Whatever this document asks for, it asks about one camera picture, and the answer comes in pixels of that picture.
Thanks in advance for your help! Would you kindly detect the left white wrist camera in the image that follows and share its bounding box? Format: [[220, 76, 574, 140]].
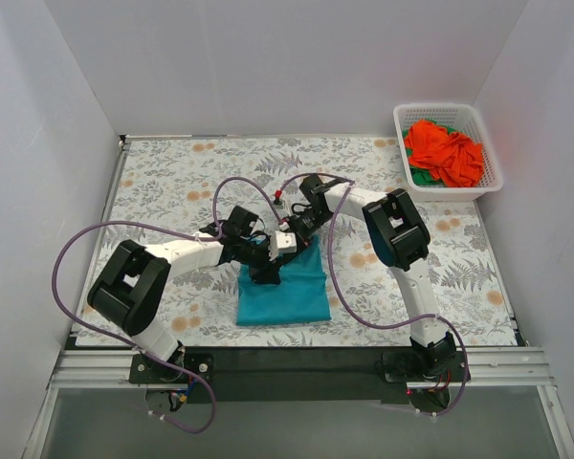
[[269, 230, 298, 261]]

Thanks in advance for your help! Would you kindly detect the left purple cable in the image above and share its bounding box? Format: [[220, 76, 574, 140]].
[[51, 176, 288, 434]]

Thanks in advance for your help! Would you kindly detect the aluminium frame rail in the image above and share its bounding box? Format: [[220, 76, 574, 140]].
[[24, 347, 574, 458]]

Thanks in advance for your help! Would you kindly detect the teal t shirt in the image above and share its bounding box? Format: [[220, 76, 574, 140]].
[[235, 236, 331, 327]]

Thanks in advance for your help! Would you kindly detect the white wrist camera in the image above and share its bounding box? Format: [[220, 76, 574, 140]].
[[269, 230, 298, 261], [273, 189, 292, 220]]

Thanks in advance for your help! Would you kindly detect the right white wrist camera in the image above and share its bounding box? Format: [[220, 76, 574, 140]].
[[273, 189, 292, 220]]

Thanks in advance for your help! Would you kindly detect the white plastic basket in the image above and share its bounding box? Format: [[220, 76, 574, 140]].
[[393, 103, 503, 201]]

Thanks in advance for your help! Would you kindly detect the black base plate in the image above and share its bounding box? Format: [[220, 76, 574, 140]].
[[128, 347, 470, 404]]

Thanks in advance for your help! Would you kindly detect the floral table mat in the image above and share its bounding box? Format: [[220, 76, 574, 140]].
[[96, 138, 518, 347]]

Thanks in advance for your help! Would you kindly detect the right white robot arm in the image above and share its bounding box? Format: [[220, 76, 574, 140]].
[[280, 174, 457, 381]]

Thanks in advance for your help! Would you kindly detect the orange t shirt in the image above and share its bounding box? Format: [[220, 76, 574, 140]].
[[402, 120, 485, 188]]

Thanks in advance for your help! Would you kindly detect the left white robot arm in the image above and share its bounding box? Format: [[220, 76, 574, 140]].
[[87, 207, 295, 383]]

